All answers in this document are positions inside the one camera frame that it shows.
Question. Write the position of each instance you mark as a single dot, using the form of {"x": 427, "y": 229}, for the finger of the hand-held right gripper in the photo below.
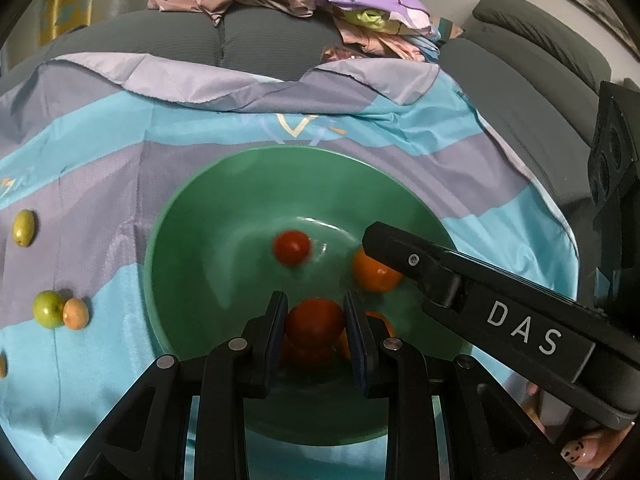
{"x": 612, "y": 160}
{"x": 400, "y": 252}

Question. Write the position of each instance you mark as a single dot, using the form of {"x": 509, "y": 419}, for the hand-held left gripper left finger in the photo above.
{"x": 277, "y": 340}

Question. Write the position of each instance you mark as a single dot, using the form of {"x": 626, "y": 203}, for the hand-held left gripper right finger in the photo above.
{"x": 356, "y": 345}

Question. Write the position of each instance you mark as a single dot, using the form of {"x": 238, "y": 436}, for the large orange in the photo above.
{"x": 375, "y": 272}

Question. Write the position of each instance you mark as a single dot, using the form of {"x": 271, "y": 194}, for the red tomato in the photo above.
{"x": 310, "y": 355}
{"x": 315, "y": 322}
{"x": 291, "y": 247}

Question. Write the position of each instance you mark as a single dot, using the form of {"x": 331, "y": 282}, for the green bowl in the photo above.
{"x": 225, "y": 220}

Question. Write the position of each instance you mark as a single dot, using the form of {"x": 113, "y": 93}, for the person's right hand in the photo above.
{"x": 585, "y": 450}

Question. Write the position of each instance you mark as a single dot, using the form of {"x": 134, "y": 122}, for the grey sofa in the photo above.
{"x": 525, "y": 85}

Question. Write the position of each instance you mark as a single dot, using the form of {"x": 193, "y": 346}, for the small orange-yellow fruit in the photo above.
{"x": 76, "y": 313}

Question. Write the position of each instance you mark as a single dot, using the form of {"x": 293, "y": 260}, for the pink patterned cloth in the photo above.
{"x": 390, "y": 45}

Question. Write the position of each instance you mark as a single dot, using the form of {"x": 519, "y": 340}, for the green round fruit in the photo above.
{"x": 48, "y": 308}

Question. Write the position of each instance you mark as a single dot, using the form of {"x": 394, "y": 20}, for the lime green cloth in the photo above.
{"x": 370, "y": 19}

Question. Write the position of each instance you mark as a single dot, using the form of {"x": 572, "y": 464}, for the blue and grey printed blanket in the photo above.
{"x": 100, "y": 160}

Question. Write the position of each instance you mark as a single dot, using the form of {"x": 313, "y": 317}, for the yellow-orange round fruit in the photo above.
{"x": 2, "y": 365}

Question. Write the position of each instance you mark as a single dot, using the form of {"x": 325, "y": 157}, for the yellow-green oval fruit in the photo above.
{"x": 23, "y": 227}

